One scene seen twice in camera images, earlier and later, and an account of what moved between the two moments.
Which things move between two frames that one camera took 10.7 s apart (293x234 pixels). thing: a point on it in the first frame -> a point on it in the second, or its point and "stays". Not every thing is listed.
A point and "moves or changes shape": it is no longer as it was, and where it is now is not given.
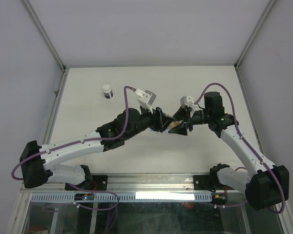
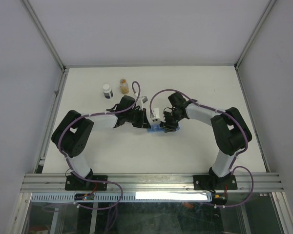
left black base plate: x=99 y=183 stays
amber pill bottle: x=173 y=124 moves or changes shape
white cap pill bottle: x=107 y=91 stays
